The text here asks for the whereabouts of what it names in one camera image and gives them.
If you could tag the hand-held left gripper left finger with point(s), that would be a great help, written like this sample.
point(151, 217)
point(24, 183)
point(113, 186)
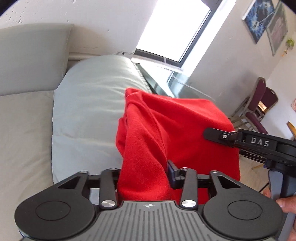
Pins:
point(108, 185)

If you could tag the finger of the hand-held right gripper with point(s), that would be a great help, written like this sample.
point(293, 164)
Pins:
point(222, 135)

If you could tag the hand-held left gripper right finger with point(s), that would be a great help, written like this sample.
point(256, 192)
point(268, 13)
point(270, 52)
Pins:
point(172, 176)

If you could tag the red garment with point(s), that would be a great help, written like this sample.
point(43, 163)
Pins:
point(175, 120)

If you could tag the person's right hand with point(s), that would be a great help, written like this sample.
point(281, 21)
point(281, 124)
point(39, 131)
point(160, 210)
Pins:
point(288, 204)

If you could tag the yellow wooden board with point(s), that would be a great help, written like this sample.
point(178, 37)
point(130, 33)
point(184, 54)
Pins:
point(292, 129)

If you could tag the maroon chair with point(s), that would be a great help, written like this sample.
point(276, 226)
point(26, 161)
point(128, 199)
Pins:
point(256, 120)
point(258, 90)

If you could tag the glass table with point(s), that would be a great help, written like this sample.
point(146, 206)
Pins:
point(185, 85)

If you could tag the large light grey pillow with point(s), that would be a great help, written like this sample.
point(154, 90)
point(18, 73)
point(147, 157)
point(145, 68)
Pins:
point(92, 104)

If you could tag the grey sofa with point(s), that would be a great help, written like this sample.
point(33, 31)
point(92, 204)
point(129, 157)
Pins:
point(23, 139)

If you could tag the black-framed window behind sofa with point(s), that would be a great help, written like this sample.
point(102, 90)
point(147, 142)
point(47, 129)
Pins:
point(175, 27)

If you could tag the grey sofa back cushion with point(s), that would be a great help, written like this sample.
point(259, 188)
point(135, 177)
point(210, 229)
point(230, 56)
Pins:
point(32, 58)

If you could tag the green wall ornament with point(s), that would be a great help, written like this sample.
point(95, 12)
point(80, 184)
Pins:
point(289, 42)

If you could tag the grey wall poster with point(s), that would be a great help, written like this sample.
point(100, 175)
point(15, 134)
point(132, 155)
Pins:
point(277, 30)

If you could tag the blue wall picture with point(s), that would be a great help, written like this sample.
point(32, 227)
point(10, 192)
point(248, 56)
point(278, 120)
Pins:
point(259, 18)

